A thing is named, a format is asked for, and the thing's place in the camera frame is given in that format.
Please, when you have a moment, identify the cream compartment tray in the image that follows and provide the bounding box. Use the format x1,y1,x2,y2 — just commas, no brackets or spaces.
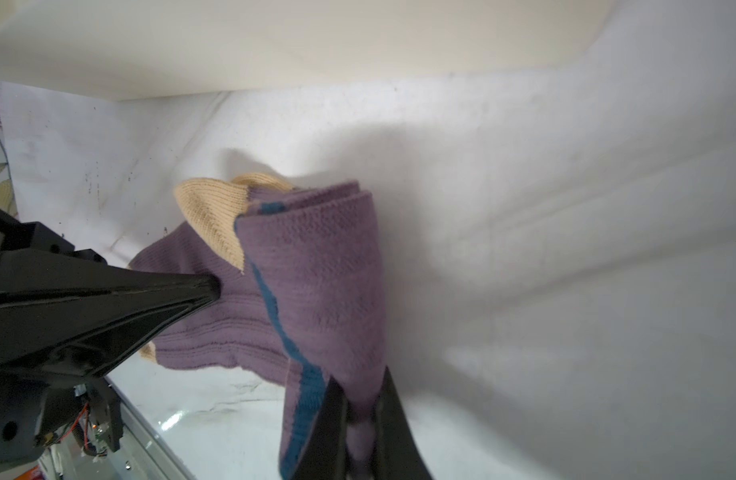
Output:
0,0,614,100

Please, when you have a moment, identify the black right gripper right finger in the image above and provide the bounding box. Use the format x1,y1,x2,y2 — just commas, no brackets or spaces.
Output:
372,368,433,480

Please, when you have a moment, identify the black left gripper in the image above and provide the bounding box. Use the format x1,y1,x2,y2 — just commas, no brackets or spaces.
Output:
0,209,221,462

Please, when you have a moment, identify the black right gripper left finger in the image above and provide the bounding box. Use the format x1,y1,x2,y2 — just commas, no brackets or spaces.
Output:
292,378,349,480

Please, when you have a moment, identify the purple sock with beige toe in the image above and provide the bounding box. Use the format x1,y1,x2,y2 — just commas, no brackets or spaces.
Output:
130,173,386,479

